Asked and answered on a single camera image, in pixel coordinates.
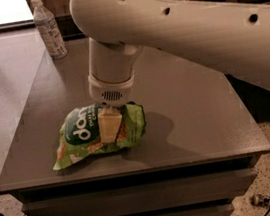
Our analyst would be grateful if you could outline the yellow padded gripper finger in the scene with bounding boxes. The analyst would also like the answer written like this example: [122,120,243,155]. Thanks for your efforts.
[98,106,122,144]

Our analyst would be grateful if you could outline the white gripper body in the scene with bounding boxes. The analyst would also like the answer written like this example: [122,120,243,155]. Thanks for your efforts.
[88,74,135,107]

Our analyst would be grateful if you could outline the green rice chip bag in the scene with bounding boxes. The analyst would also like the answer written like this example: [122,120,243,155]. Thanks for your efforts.
[53,102,147,170]

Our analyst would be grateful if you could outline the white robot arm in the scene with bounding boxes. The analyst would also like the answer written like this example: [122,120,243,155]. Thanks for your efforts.
[69,0,270,107]

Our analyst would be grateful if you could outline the blue label plastic bottle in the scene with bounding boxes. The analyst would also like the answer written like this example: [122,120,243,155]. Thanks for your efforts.
[31,0,68,59]

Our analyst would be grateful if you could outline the grey drawer cabinet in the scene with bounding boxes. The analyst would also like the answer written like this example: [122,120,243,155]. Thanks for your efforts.
[0,40,270,216]

